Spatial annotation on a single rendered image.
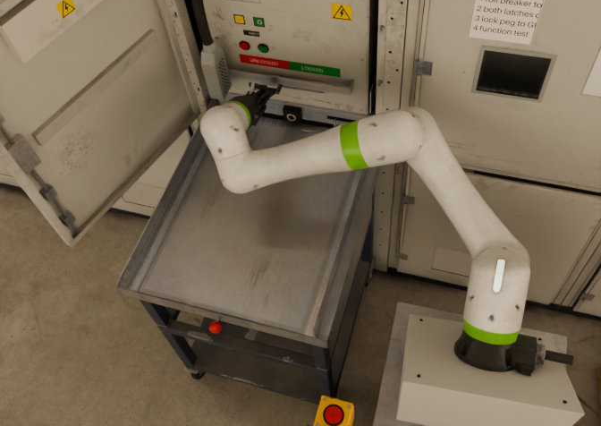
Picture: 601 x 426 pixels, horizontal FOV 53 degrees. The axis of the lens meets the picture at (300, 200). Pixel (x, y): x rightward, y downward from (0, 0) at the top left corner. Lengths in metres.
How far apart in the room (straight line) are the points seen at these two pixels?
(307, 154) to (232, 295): 0.47
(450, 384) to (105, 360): 1.66
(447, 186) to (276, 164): 0.43
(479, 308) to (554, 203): 0.70
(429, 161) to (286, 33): 0.57
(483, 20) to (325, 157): 0.49
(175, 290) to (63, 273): 1.28
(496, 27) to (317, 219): 0.72
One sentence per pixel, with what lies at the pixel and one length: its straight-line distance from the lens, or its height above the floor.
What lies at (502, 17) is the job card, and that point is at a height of 1.40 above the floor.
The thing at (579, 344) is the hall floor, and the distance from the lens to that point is 2.65.
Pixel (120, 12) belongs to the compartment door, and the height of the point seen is 1.35.
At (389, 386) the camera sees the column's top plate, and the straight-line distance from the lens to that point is 1.66.
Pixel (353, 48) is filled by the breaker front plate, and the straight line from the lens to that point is 1.75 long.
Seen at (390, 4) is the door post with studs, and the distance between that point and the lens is 1.57.
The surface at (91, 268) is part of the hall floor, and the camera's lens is 2.91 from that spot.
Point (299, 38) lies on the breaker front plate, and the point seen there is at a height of 1.19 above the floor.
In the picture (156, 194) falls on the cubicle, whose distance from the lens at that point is 2.68.
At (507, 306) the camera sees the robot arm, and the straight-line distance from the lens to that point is 1.42.
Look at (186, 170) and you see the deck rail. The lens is 1.95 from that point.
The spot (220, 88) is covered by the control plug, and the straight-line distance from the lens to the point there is 1.87.
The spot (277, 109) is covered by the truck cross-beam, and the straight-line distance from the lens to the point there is 2.00.
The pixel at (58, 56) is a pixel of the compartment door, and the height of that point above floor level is 1.36.
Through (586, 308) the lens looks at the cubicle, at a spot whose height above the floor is 0.11.
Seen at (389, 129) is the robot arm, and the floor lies 1.31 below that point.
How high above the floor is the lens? 2.33
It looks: 55 degrees down
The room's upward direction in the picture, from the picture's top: 8 degrees counter-clockwise
